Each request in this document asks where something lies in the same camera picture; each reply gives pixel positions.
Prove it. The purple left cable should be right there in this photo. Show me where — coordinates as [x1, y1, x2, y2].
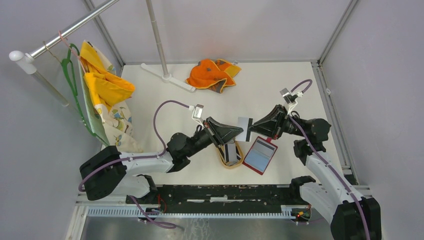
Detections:
[78, 99, 193, 230]

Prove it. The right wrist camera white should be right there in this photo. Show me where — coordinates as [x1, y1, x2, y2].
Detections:
[279, 88, 304, 115]

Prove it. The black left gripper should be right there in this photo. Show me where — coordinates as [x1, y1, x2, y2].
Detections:
[185, 116, 244, 158]

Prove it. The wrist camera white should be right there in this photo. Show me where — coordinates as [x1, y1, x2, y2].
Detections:
[279, 88, 304, 115]
[188, 104, 204, 126]

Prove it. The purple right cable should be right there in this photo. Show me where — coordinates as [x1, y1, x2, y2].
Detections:
[288, 78, 372, 240]

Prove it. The vertical metal pole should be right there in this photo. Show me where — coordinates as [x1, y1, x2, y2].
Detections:
[145, 0, 170, 75]

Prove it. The metal hanging rail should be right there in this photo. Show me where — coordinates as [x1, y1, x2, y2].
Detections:
[8, 0, 119, 75]

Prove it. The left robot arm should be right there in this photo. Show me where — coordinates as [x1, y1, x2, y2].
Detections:
[78, 117, 244, 204]

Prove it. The red leather card holder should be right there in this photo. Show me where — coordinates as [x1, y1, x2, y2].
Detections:
[242, 136, 278, 175]

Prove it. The white card dark stripe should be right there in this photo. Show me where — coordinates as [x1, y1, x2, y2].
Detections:
[252, 137, 278, 157]

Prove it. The white card black stripe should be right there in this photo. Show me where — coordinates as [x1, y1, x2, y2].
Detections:
[235, 116, 253, 142]

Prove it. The purple cable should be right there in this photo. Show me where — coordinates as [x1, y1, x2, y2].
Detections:
[288, 78, 372, 240]
[78, 99, 193, 230]

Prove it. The green clothes hanger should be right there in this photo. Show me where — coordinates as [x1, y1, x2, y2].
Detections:
[60, 43, 109, 146]

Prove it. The white rack stand base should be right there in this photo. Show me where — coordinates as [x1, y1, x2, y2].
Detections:
[140, 63, 196, 93]

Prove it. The yellow patterned hanging cloth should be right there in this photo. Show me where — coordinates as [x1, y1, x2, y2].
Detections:
[80, 40, 143, 153]

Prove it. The orange yellow cloth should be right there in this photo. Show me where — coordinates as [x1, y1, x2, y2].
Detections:
[186, 58, 242, 94]

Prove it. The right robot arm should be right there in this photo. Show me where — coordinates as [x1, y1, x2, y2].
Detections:
[248, 104, 382, 240]

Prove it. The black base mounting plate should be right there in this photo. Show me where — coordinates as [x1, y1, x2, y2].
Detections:
[137, 184, 309, 214]

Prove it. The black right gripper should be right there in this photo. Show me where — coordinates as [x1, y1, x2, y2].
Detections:
[247, 104, 306, 140]

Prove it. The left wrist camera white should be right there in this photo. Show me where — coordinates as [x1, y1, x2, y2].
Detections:
[188, 104, 204, 126]

